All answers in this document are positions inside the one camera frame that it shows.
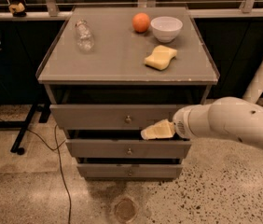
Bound grey top drawer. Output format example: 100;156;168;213
50;104;184;131

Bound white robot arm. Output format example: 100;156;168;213
141;61;263;149

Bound grey drawer cabinet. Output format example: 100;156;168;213
35;6;221;181

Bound yellow sponge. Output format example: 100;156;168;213
144;45;177;70

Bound round floor drain cover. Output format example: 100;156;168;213
114;198;137;223

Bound white bowl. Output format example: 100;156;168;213
150;16;183;43

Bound orange fruit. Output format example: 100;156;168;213
132;13;150;33

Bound clear plastic bottle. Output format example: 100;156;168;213
75;20;94;52

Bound small yellow black object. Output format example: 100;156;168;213
8;2;26;17

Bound black floor cable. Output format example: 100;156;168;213
0;105;73;224

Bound black desk leg frame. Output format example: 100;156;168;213
0;103;50;155

